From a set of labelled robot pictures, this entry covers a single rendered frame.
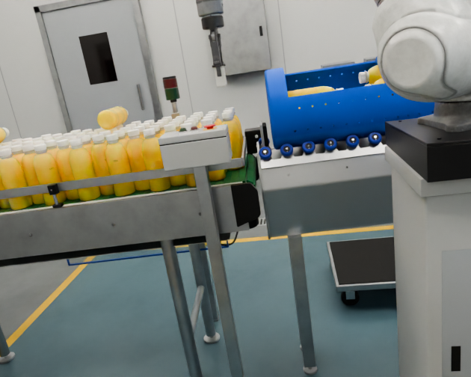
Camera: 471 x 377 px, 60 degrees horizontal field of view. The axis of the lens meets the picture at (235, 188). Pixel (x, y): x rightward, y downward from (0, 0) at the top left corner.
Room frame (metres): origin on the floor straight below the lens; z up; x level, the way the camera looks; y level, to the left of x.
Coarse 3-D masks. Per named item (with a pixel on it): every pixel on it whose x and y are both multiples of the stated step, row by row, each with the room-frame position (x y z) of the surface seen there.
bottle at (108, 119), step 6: (108, 108) 1.58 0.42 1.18; (114, 108) 1.60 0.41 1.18; (120, 108) 1.64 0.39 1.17; (102, 114) 1.53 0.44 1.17; (108, 114) 1.53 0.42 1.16; (114, 114) 1.54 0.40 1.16; (120, 114) 1.59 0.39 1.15; (126, 114) 1.66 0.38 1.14; (102, 120) 1.54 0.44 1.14; (108, 120) 1.53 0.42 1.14; (114, 120) 1.53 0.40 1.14; (120, 120) 1.58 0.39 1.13; (102, 126) 1.53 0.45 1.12; (108, 126) 1.53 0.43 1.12; (114, 126) 1.54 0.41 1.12
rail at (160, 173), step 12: (192, 168) 1.32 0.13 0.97; (216, 168) 1.31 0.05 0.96; (228, 168) 1.31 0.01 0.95; (72, 180) 1.36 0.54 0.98; (84, 180) 1.35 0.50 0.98; (96, 180) 1.35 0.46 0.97; (108, 180) 1.34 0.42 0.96; (120, 180) 1.34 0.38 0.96; (132, 180) 1.33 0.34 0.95; (0, 192) 1.38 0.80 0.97; (12, 192) 1.37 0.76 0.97; (24, 192) 1.37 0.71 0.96; (36, 192) 1.37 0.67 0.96; (48, 192) 1.36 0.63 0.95
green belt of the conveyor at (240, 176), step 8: (248, 160) 1.58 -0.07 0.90; (248, 168) 1.46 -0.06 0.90; (232, 176) 1.39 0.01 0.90; (240, 176) 1.38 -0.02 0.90; (248, 176) 1.36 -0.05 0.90; (216, 184) 1.32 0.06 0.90; (136, 192) 1.37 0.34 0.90; (144, 192) 1.36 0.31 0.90; (152, 192) 1.34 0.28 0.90; (72, 200) 1.40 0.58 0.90; (80, 200) 1.38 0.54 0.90; (88, 200) 1.36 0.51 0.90; (0, 208) 1.45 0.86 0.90; (8, 208) 1.43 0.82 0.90; (32, 208) 1.38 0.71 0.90
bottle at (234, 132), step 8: (224, 120) 1.49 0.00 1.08; (232, 120) 1.48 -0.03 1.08; (232, 128) 1.47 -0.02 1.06; (232, 136) 1.46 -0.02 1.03; (240, 136) 1.49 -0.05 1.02; (232, 144) 1.46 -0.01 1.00; (240, 144) 1.48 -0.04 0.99; (232, 152) 1.46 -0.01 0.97; (240, 152) 1.47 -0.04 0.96; (232, 168) 1.46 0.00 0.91; (240, 168) 1.47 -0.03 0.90
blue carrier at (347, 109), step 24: (312, 72) 1.56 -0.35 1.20; (336, 72) 1.57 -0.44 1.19; (360, 72) 1.57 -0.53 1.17; (288, 96) 1.36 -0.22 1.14; (312, 96) 1.35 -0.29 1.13; (336, 96) 1.34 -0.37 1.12; (360, 96) 1.33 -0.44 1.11; (384, 96) 1.32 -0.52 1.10; (288, 120) 1.35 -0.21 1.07; (312, 120) 1.35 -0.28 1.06; (336, 120) 1.34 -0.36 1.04; (360, 120) 1.34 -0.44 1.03; (384, 120) 1.34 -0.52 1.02
